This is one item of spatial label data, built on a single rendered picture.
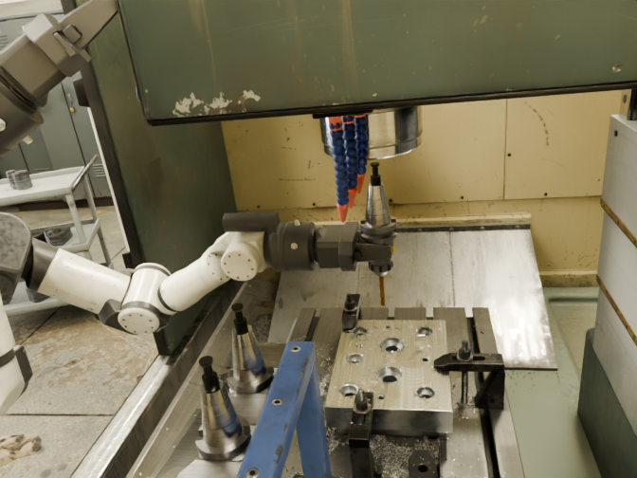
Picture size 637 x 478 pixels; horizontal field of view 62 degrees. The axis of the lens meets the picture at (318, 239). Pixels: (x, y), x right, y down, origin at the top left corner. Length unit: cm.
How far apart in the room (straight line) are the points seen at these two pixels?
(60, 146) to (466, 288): 470
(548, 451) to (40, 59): 132
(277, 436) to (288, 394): 7
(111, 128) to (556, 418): 133
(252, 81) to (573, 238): 169
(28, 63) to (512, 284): 159
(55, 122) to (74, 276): 477
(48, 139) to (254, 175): 403
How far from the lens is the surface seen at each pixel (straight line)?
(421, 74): 52
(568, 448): 151
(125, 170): 141
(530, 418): 157
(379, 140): 79
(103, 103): 137
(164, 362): 159
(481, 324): 139
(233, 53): 55
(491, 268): 191
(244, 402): 71
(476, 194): 197
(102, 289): 110
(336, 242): 90
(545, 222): 205
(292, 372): 72
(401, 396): 103
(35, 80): 58
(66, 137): 583
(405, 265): 191
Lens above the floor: 166
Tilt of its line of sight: 24 degrees down
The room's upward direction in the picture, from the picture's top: 7 degrees counter-clockwise
